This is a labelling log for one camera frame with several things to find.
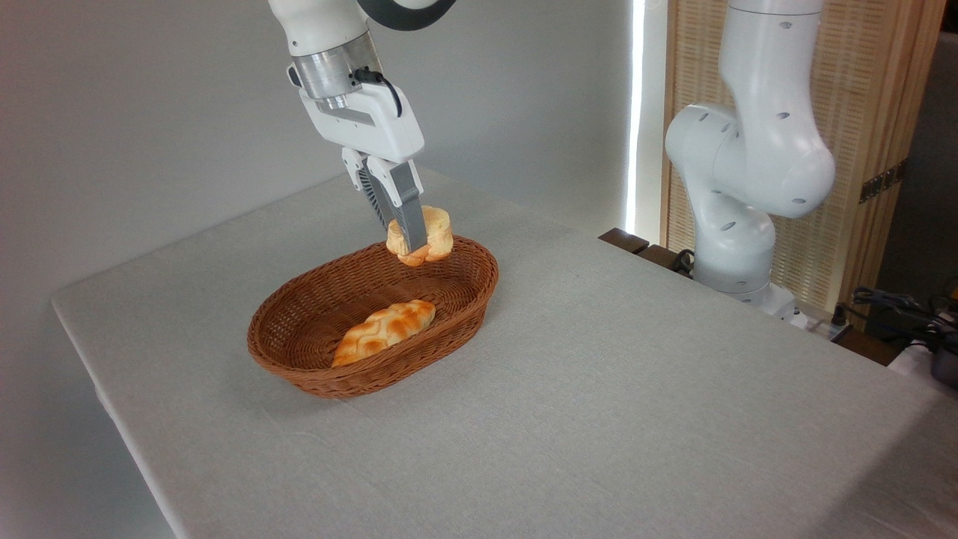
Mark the grey tablecloth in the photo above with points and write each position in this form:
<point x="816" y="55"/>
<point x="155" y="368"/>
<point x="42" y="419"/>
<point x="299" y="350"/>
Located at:
<point x="561" y="419"/>

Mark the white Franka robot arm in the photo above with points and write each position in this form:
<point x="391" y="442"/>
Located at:
<point x="756" y="150"/>

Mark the white power strip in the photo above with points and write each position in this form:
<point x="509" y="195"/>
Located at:
<point x="823" y="326"/>

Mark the dark wooden block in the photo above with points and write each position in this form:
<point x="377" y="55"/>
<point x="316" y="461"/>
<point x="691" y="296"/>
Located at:
<point x="658" y="256"/>
<point x="623" y="239"/>

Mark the round pale bread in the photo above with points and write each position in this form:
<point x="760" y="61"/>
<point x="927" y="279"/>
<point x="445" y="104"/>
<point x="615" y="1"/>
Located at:
<point x="439" y="232"/>

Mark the brown wicker oval basket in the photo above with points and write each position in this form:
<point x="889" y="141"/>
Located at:
<point x="314" y="307"/>

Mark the long braided bread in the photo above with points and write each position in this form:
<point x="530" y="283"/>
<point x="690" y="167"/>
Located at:
<point x="382" y="329"/>

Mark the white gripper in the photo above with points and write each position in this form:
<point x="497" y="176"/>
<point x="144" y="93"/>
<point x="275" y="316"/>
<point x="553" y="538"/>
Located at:
<point x="367" y="123"/>

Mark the wooden bamboo screen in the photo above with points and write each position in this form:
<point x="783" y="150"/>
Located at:
<point x="868" y="75"/>

